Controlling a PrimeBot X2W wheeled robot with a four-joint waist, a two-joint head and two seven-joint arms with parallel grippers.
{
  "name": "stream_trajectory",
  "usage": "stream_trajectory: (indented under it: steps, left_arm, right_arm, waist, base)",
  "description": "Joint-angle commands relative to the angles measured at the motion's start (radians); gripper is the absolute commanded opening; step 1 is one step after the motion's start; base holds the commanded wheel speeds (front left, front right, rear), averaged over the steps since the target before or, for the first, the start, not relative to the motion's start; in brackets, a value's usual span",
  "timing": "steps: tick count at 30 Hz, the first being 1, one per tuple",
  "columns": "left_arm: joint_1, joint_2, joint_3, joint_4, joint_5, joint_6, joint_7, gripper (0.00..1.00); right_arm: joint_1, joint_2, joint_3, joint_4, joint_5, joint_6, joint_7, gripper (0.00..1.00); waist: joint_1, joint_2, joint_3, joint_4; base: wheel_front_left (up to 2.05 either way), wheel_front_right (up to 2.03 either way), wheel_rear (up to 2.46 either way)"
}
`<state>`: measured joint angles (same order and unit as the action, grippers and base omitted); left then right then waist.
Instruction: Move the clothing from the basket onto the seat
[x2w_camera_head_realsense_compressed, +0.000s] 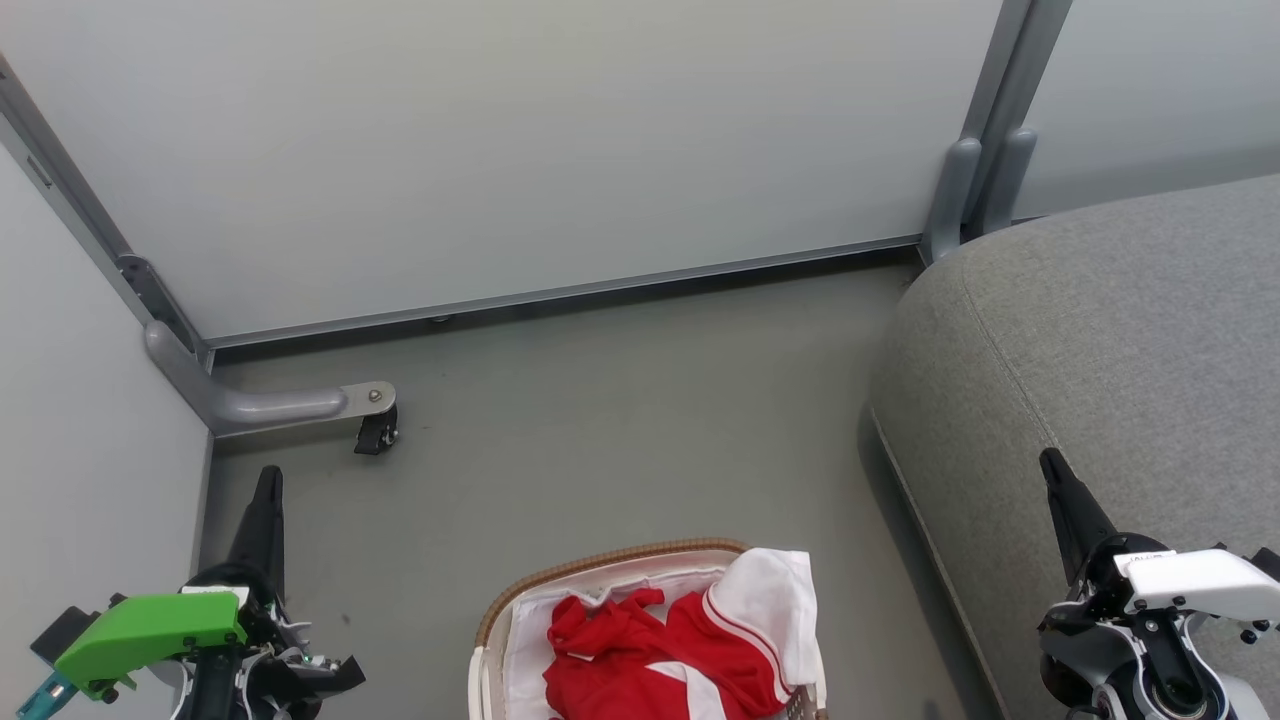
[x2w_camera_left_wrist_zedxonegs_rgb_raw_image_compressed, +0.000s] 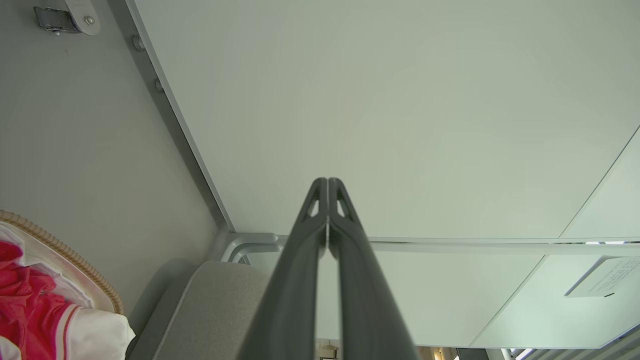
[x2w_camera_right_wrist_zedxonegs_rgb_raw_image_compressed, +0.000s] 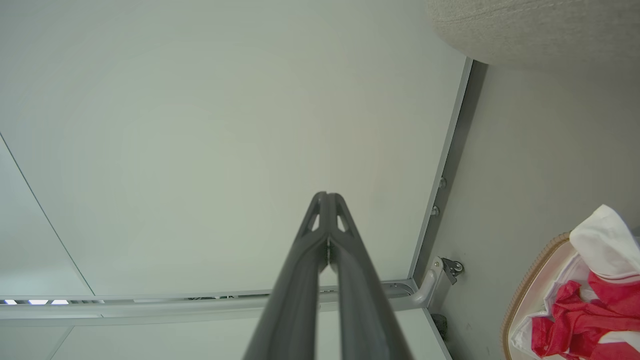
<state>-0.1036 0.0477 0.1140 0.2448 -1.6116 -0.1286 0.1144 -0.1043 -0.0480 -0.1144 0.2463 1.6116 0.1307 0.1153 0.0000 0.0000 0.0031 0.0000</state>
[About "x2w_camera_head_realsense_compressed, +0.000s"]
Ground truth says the brown wicker laundry basket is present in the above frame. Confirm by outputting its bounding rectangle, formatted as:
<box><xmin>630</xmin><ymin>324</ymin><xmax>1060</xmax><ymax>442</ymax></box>
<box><xmin>468</xmin><ymin>538</ymin><xmax>831</xmax><ymax>720</ymax></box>

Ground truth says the red and white jersey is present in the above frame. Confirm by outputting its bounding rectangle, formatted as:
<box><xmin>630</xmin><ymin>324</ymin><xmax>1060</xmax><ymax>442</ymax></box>
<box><xmin>543</xmin><ymin>547</ymin><xmax>823</xmax><ymax>720</ymax></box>

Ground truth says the grey corner partition post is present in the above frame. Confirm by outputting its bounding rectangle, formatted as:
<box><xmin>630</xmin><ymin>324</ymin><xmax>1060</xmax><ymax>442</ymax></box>
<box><xmin>0</xmin><ymin>55</ymin><xmax>213</xmax><ymax>373</ymax></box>

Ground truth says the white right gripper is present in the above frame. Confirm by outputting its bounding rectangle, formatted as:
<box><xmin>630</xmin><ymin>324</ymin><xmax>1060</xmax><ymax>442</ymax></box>
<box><xmin>1037</xmin><ymin>447</ymin><xmax>1280</xmax><ymax>720</ymax></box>

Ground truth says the left arm cable teal plug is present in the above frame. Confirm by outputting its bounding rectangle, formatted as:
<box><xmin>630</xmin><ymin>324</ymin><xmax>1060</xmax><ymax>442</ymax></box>
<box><xmin>14</xmin><ymin>670</ymin><xmax>77</xmax><ymax>720</ymax></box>

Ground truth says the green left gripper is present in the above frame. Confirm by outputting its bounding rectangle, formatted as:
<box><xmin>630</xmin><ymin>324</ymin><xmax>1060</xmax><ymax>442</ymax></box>
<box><xmin>55</xmin><ymin>465</ymin><xmax>367</xmax><ymax>720</ymax></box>

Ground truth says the short grey partition foot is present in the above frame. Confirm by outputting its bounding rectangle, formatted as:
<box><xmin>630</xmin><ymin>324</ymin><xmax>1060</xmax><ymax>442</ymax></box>
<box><xmin>921</xmin><ymin>137</ymin><xmax>984</xmax><ymax>267</ymax></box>
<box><xmin>975</xmin><ymin>127</ymin><xmax>1039</xmax><ymax>237</ymax></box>

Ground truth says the long grey partition foot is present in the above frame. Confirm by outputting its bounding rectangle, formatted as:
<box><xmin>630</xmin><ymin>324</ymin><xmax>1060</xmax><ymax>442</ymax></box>
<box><xmin>145</xmin><ymin>320</ymin><xmax>398</xmax><ymax>439</ymax></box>

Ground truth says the metal partition bottom rail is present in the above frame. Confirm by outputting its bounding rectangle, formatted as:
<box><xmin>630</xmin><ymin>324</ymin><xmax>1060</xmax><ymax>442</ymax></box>
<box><xmin>208</xmin><ymin>235</ymin><xmax>923</xmax><ymax>351</ymax></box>

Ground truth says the grey metal partition post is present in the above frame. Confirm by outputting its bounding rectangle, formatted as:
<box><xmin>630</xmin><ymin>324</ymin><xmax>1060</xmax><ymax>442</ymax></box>
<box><xmin>958</xmin><ymin>0</ymin><xmax>1076</xmax><ymax>146</ymax></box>

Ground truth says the black caster wheel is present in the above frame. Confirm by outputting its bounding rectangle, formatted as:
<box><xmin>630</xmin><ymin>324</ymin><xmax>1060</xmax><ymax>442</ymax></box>
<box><xmin>353</xmin><ymin>404</ymin><xmax>401</xmax><ymax>457</ymax></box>

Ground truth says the grey fabric sofa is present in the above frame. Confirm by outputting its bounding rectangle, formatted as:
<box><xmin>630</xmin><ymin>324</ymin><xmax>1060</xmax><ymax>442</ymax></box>
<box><xmin>868</xmin><ymin>172</ymin><xmax>1280</xmax><ymax>720</ymax></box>

